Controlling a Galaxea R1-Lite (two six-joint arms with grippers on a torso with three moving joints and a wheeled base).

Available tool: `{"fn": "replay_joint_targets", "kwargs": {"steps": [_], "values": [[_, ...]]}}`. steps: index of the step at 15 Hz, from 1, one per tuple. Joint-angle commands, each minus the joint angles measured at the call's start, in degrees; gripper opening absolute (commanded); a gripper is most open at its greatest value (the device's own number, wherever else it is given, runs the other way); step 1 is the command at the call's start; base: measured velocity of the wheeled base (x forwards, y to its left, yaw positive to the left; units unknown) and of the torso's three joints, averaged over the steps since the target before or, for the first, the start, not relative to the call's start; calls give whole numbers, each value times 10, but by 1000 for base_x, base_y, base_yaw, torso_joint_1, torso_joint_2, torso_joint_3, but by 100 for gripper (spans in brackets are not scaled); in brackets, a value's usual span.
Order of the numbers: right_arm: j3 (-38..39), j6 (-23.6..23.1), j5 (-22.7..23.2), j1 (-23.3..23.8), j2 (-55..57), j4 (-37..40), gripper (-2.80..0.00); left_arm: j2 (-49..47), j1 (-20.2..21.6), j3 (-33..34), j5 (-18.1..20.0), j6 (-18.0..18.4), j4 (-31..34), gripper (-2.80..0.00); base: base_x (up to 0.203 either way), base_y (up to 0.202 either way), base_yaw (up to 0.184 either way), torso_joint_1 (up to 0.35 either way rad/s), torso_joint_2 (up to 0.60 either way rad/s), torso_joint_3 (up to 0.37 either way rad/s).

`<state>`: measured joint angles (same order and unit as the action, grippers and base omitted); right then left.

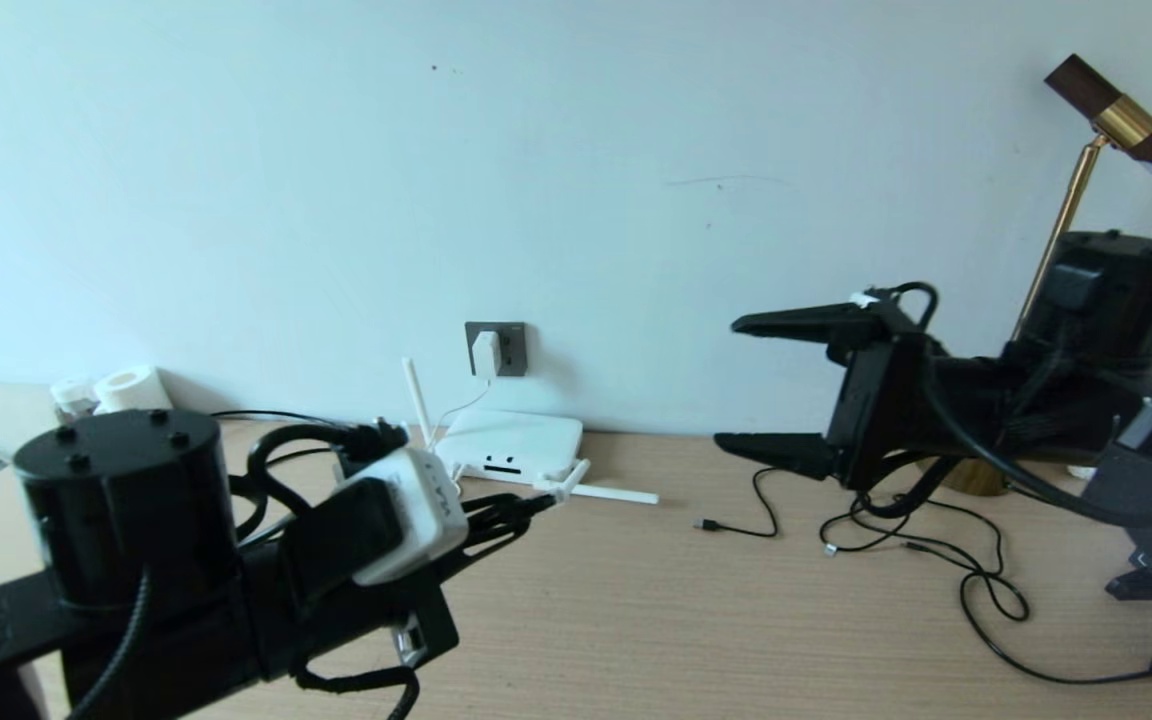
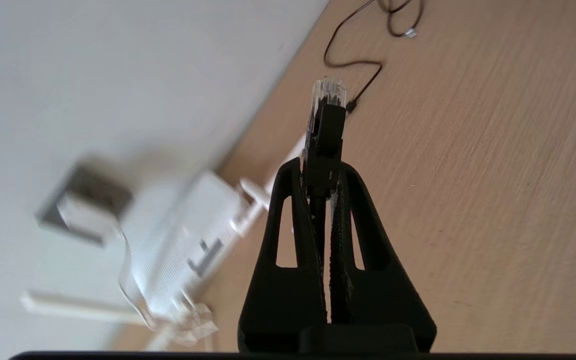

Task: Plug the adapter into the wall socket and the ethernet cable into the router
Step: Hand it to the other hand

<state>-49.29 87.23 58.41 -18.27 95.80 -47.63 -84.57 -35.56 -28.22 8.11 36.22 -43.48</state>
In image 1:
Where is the thick black desk cable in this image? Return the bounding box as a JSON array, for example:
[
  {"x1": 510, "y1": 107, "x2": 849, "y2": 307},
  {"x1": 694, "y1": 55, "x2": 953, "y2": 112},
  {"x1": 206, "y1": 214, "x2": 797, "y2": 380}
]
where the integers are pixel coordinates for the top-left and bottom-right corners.
[{"x1": 211, "y1": 408, "x2": 559, "y2": 546}]

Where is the white router with antennas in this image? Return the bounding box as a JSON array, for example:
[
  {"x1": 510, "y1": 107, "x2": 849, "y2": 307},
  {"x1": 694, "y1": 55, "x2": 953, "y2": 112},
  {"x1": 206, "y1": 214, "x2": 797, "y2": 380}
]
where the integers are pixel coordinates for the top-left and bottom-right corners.
[{"x1": 401, "y1": 357, "x2": 659, "y2": 504}]

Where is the white toilet paper roll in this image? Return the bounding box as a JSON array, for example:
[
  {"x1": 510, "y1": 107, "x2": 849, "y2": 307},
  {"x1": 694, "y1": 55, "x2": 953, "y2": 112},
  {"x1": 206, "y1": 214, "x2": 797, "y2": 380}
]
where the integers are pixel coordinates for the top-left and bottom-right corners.
[{"x1": 93, "y1": 366, "x2": 174, "y2": 414}]

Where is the brass desk lamp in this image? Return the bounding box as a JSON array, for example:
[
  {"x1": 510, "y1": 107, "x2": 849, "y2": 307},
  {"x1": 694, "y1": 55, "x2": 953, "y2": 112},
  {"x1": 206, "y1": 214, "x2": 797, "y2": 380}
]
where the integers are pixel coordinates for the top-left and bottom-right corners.
[{"x1": 916, "y1": 53, "x2": 1152, "y2": 498}]

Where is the small jar with white lid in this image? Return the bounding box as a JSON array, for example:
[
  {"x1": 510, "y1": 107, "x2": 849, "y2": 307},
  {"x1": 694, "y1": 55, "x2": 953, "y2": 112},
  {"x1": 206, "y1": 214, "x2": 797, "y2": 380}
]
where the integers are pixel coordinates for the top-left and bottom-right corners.
[{"x1": 49, "y1": 378, "x2": 102, "y2": 426}]

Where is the black multi-head USB cable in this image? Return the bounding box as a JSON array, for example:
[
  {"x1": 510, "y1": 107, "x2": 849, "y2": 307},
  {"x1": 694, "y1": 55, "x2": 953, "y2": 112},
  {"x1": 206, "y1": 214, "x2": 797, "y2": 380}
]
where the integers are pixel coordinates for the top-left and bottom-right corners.
[{"x1": 691, "y1": 465, "x2": 1029, "y2": 621}]

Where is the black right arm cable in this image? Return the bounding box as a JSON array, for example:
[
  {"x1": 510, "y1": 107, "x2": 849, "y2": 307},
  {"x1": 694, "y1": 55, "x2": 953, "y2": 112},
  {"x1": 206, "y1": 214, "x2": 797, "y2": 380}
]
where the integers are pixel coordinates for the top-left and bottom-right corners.
[{"x1": 856, "y1": 282, "x2": 1152, "y2": 531}]

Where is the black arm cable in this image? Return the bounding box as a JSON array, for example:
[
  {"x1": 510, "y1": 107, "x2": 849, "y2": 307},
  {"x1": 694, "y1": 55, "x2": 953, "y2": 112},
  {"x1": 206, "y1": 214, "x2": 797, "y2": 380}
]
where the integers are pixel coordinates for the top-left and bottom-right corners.
[
  {"x1": 66, "y1": 420, "x2": 422, "y2": 720},
  {"x1": 856, "y1": 282, "x2": 1152, "y2": 531}
]

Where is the grey wall socket plate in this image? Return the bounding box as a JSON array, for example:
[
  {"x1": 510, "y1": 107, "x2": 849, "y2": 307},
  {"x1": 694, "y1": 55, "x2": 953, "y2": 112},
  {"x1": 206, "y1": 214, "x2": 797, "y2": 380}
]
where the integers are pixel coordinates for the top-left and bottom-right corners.
[{"x1": 465, "y1": 322, "x2": 527, "y2": 379}]

